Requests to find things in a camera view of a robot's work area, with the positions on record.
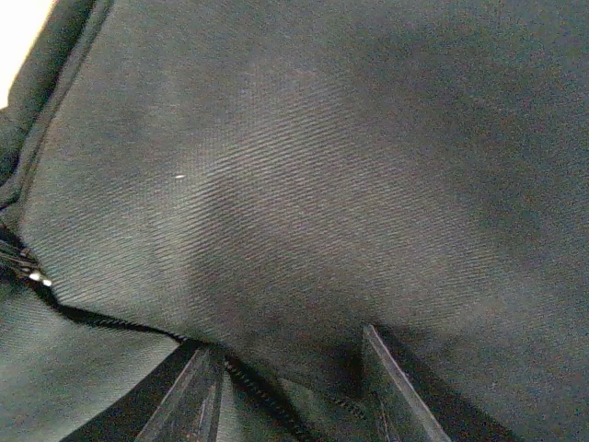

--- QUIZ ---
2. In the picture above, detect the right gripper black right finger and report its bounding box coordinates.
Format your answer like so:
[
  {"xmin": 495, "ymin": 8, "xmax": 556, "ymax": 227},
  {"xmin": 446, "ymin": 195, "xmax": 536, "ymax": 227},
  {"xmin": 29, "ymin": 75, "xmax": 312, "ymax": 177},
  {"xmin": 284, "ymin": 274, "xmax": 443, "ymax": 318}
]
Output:
[{"xmin": 362, "ymin": 325, "xmax": 520, "ymax": 441}]

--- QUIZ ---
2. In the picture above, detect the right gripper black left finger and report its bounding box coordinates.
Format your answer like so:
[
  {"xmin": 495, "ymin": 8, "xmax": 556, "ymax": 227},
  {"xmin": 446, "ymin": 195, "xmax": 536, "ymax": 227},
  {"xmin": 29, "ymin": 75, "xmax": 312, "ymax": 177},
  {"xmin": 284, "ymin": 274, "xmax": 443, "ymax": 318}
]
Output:
[{"xmin": 64, "ymin": 343, "xmax": 223, "ymax": 441}]

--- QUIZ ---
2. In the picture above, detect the black student bag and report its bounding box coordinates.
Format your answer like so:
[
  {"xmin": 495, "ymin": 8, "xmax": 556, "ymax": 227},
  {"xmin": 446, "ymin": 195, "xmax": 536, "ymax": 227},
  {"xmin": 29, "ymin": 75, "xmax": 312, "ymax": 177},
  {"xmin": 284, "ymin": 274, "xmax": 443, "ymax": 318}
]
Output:
[{"xmin": 1, "ymin": 1, "xmax": 588, "ymax": 441}]

